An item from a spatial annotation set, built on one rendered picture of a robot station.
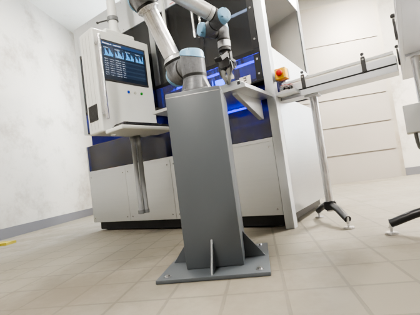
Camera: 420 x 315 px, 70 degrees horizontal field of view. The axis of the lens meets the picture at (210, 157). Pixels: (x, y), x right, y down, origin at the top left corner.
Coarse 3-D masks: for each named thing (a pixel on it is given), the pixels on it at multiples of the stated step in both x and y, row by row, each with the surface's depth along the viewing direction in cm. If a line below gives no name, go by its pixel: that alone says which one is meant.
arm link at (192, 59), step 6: (186, 48) 141; (192, 48) 140; (198, 48) 142; (180, 54) 143; (186, 54) 140; (192, 54) 140; (198, 54) 141; (180, 60) 144; (186, 60) 140; (192, 60) 140; (198, 60) 140; (204, 60) 145; (180, 66) 145; (186, 66) 140; (192, 66) 139; (198, 66) 140; (204, 66) 143; (180, 72) 147; (186, 72) 140
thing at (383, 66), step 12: (360, 60) 180; (372, 60) 182; (384, 60) 171; (396, 60) 168; (300, 72) 196; (324, 72) 191; (336, 72) 185; (348, 72) 182; (360, 72) 178; (372, 72) 174; (384, 72) 171; (396, 72) 171; (300, 84) 198; (312, 84) 193; (324, 84) 189; (336, 84) 185; (348, 84) 184; (360, 84) 188; (300, 96) 199
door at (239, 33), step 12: (204, 0) 226; (216, 0) 220; (228, 0) 215; (240, 0) 209; (240, 12) 210; (228, 24) 215; (240, 24) 210; (240, 36) 210; (204, 48) 227; (216, 48) 221; (240, 48) 210
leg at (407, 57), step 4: (412, 52) 139; (416, 52) 138; (408, 56) 140; (412, 56) 141; (416, 56) 140; (408, 60) 146; (412, 60) 141; (416, 60) 140; (412, 64) 141; (416, 64) 140; (412, 68) 142; (416, 68) 140; (416, 72) 140; (416, 76) 140; (416, 80) 140; (416, 84) 141; (416, 88) 141; (416, 92) 142
